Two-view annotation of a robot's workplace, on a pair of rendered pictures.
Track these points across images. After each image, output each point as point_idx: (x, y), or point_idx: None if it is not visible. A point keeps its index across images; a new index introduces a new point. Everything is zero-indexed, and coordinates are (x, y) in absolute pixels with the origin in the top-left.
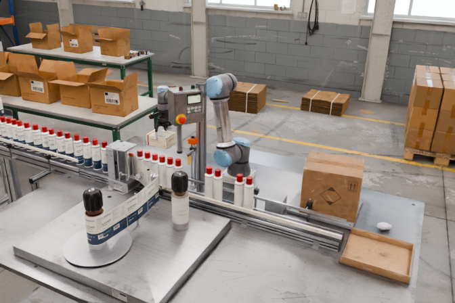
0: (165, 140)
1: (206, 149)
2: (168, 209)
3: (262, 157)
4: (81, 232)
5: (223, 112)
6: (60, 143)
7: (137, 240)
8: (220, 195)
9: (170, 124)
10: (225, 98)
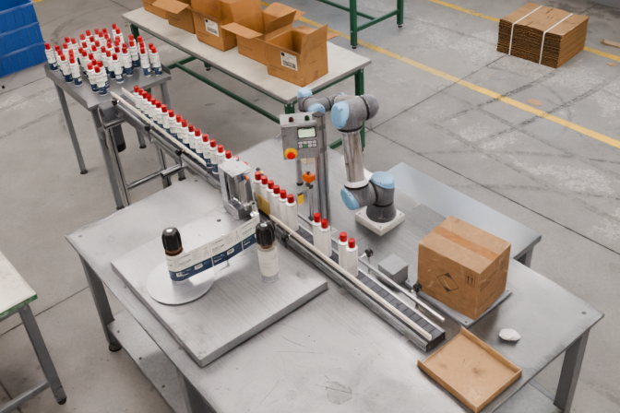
0: None
1: (327, 187)
2: None
3: (433, 193)
4: None
5: (351, 147)
6: (191, 139)
7: (219, 283)
8: (327, 248)
9: None
10: (353, 131)
